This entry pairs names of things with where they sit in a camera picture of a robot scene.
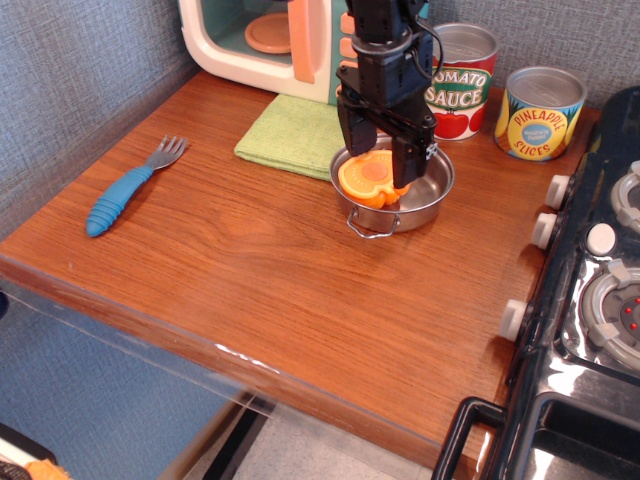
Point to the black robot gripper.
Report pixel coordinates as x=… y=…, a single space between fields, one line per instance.
x=385 y=91

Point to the orange toy half fruit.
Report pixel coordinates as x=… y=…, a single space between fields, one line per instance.
x=368 y=179

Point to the green folded towel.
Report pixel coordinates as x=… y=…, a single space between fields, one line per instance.
x=294 y=135

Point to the small steel pot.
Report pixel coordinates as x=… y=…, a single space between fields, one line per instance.
x=412 y=210

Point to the tomato sauce toy can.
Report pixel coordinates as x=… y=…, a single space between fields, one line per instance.
x=463 y=65

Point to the teal toy microwave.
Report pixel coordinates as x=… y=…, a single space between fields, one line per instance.
x=297 y=47

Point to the pineapple slices toy can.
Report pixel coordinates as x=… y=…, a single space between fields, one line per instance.
x=540 y=109

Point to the orange microwave turntable plate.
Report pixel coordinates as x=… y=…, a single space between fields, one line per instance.
x=269 y=34

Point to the white stove knob rear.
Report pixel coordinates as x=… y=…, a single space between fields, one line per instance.
x=556 y=191

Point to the white stove knob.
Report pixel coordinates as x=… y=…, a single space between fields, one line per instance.
x=556 y=191
x=543 y=230
x=512 y=319

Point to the white stove knob middle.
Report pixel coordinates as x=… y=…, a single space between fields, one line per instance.
x=543 y=230

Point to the white stove knob front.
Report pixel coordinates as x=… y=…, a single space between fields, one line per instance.
x=512 y=319

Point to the white round stove button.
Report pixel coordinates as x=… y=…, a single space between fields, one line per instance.
x=600 y=239

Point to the grey rear stove burner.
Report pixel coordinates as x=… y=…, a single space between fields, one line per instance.
x=626 y=214

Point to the grey stove burner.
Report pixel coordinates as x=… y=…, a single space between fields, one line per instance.
x=626 y=214
x=610 y=312

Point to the grey front stove burner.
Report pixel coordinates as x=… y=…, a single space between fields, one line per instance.
x=610 y=312

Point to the black toy stove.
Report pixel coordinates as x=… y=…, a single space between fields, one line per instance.
x=572 y=410

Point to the orange fuzzy object corner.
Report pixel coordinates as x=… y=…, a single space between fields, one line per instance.
x=46 y=470

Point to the black oven door handle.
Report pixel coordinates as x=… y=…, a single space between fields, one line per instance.
x=471 y=411

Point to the blue handled toy fork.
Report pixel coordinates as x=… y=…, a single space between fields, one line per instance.
x=113 y=201

